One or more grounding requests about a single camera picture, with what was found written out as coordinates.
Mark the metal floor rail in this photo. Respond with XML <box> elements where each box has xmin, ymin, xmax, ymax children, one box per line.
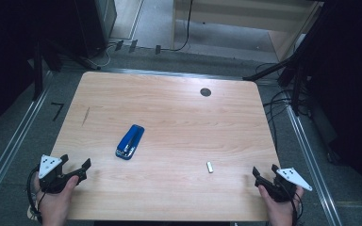
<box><xmin>283</xmin><ymin>99</ymin><xmax>344</xmax><ymax>226</ymax></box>
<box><xmin>100</xmin><ymin>67</ymin><xmax>279</xmax><ymax>85</ymax></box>
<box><xmin>0</xmin><ymin>70</ymin><xmax>54</xmax><ymax>218</ymax></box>

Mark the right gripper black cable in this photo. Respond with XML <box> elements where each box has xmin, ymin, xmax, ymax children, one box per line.
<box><xmin>287</xmin><ymin>185</ymin><xmax>304</xmax><ymax>226</ymax></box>

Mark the black hanging power cable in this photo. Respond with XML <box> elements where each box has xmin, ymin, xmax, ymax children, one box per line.
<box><xmin>159</xmin><ymin>0</ymin><xmax>194</xmax><ymax>53</ymax></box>

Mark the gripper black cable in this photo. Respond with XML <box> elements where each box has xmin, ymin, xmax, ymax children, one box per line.
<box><xmin>26</xmin><ymin>168</ymin><xmax>48</xmax><ymax>224</ymax></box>
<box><xmin>287</xmin><ymin>185</ymin><xmax>304</xmax><ymax>226</ymax></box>

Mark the black metal stand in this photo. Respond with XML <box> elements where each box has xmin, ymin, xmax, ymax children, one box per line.
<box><xmin>32</xmin><ymin>37</ymin><xmax>102</xmax><ymax>102</ymax></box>
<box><xmin>242</xmin><ymin>0</ymin><xmax>332</xmax><ymax>117</ymax></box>

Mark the person's right hand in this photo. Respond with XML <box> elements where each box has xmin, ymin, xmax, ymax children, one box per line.
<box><xmin>257</xmin><ymin>185</ymin><xmax>304</xmax><ymax>226</ymax></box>

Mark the white floor cable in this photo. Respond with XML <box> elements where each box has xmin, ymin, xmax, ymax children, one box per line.
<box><xmin>94</xmin><ymin>42</ymin><xmax>121</xmax><ymax>69</ymax></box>

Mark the person's left hand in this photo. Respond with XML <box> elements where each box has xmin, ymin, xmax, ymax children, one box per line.
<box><xmin>33</xmin><ymin>174</ymin><xmax>80</xmax><ymax>226</ymax></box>

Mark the bundle of black floor cables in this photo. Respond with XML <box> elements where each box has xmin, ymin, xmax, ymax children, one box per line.
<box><xmin>255</xmin><ymin>61</ymin><xmax>312</xmax><ymax>153</ymax></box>

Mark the dark cabinet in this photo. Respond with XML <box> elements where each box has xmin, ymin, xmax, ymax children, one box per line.
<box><xmin>74</xmin><ymin>0</ymin><xmax>118</xmax><ymax>59</ymax></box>

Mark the blue stapler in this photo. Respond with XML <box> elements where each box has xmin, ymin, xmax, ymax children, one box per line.
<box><xmin>115</xmin><ymin>123</ymin><xmax>146</xmax><ymax>161</ymax></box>

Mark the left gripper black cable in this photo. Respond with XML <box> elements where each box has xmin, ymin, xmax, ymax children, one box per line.
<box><xmin>26</xmin><ymin>168</ymin><xmax>48</xmax><ymax>224</ymax></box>

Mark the light wooden shelf unit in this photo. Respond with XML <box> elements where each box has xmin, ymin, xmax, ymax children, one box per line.
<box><xmin>171</xmin><ymin>0</ymin><xmax>325</xmax><ymax>63</ymax></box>

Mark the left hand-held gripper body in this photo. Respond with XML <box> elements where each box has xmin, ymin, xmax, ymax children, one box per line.
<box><xmin>38</xmin><ymin>154</ymin><xmax>74</xmax><ymax>194</ymax></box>

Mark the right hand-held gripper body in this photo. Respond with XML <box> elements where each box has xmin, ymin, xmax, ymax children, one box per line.
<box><xmin>255</xmin><ymin>168</ymin><xmax>313</xmax><ymax>203</ymax></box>

